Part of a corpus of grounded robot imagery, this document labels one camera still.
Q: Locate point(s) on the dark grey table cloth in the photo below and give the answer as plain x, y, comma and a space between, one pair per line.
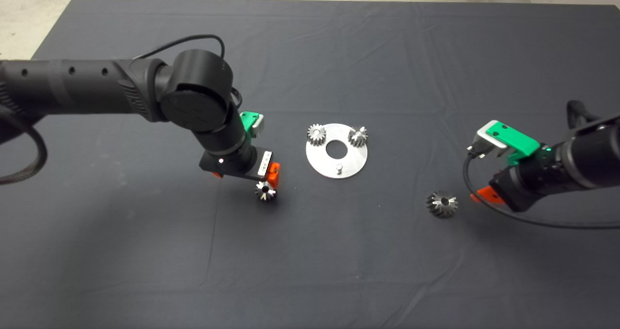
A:
193, 246

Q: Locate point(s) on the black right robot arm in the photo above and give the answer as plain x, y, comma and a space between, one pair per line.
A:
596, 159

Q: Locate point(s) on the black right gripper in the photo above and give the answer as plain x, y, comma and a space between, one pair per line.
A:
528, 186

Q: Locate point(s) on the large steel gear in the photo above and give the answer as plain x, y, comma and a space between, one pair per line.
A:
436, 208

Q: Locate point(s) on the green right camera mount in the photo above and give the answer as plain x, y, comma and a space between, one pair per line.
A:
513, 140

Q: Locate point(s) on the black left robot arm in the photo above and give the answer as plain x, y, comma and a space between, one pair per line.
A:
72, 84

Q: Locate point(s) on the small steel gear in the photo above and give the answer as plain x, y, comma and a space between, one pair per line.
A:
358, 140
316, 140
261, 196

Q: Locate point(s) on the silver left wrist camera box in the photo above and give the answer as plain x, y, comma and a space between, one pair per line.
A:
260, 125

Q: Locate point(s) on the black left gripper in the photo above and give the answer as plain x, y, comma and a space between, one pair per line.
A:
237, 166

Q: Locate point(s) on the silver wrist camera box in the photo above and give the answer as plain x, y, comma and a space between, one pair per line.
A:
484, 142
260, 125

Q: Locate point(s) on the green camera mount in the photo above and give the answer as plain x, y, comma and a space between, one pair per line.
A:
513, 140
248, 121

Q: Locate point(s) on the green left camera mount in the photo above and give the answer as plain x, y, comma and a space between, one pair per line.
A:
248, 121

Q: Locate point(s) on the round metal plate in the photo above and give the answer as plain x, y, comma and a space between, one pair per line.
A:
348, 162

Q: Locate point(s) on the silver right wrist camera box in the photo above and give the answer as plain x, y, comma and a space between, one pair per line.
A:
484, 142

